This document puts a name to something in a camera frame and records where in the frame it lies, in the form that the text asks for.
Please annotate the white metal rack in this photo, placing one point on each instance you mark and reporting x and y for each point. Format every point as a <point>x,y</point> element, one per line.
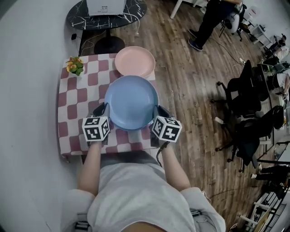
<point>265,210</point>

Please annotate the person's grey t-shirt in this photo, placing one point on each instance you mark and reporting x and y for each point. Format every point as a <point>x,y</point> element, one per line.
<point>140,194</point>

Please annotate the small potted orange flower plant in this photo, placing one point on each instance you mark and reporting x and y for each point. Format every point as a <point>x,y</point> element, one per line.
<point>75,66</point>

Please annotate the black office chair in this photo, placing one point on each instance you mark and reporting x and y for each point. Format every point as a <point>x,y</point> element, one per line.
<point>244,90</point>
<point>251,138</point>

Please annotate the white power strip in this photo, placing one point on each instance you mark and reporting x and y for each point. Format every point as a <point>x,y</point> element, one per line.
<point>241,60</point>

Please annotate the pink plate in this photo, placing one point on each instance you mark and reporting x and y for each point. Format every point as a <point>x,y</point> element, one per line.
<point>134,61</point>

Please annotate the pink white checkered tablecloth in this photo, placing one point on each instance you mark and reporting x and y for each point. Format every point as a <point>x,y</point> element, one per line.
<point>77,102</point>

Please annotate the white table leg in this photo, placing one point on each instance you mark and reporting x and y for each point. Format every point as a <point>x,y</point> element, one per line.
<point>179,8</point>

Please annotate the black power adapter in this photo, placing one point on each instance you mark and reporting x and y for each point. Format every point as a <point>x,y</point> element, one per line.
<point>73,36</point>

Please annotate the person's right forearm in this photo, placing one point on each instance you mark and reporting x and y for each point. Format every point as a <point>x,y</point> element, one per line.
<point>174,167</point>

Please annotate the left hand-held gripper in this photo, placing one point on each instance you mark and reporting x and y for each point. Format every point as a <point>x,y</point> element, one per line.
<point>95,130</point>

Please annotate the black marble round table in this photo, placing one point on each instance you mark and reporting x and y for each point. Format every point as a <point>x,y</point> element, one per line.
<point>104,21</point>

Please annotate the white box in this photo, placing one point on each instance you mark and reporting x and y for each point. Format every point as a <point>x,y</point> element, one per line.
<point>105,6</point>

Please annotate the blue plate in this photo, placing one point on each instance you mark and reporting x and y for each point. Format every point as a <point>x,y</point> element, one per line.
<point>131,103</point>

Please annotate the person's left forearm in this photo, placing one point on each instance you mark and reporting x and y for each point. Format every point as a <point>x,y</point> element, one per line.
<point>90,167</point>

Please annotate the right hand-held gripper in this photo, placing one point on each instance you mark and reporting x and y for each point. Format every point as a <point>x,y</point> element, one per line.
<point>166,130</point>

